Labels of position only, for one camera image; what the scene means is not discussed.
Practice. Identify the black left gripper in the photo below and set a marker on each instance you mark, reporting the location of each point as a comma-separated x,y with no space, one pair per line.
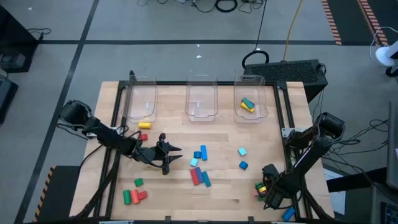
154,154

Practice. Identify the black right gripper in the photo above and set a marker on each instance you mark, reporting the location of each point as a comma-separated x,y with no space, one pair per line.
273,186

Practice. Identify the small yellow block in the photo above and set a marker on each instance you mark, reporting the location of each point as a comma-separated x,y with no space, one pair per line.
263,189

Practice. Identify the pink block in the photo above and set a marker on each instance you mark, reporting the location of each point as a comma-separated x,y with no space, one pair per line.
255,193

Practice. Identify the small green block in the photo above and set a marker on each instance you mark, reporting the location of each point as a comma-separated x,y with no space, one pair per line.
260,198
138,182

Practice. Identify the blue long block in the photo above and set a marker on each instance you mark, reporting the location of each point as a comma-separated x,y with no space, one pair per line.
204,152

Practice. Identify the red long block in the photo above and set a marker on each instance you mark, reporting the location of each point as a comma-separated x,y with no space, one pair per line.
194,178

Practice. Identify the purple long block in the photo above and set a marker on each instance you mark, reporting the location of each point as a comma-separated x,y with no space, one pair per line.
199,175

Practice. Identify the red half cylinder block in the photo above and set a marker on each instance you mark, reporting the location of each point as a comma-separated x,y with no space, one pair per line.
143,137

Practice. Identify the teal long block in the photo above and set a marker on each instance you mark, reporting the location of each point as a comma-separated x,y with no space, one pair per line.
206,179

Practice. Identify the green cylinder block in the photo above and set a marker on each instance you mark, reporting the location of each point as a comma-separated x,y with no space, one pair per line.
127,197

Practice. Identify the yellow long block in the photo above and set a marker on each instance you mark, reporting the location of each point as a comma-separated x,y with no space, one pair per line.
245,108

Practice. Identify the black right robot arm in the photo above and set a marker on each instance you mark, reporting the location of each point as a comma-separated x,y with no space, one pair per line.
306,158

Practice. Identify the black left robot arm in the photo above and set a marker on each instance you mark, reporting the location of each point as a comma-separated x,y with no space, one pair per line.
109,134

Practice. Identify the yellow cylinder block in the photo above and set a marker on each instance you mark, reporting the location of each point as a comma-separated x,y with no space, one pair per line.
144,125

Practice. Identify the clear plastic bin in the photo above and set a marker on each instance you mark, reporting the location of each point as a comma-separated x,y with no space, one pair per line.
258,91
140,93
202,90

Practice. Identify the black floor bar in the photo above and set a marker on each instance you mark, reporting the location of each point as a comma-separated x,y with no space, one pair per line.
348,183

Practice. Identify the black perforated computer case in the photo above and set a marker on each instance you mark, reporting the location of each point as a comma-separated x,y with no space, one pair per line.
286,73

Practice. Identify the black hazard-striped floor mat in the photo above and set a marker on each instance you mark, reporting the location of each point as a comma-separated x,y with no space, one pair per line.
62,193
331,21
373,21

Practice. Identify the grey monitor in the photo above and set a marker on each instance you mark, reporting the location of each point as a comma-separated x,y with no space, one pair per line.
393,146

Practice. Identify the black caster base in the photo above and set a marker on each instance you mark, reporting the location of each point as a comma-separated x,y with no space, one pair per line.
392,71

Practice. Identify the dark grey case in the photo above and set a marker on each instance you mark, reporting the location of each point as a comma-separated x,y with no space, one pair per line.
7,99

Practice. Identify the white stand base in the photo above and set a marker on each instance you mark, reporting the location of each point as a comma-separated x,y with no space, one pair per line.
384,56

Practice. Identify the black cabinet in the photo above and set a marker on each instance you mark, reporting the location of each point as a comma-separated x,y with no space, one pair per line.
15,37

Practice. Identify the silver right arm base bracket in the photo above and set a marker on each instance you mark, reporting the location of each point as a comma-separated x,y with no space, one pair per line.
286,132

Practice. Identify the black aluminium table frame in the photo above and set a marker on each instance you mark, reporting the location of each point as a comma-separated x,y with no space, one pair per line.
169,83

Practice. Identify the silver left arm base bracket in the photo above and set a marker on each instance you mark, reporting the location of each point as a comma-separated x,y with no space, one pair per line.
90,134

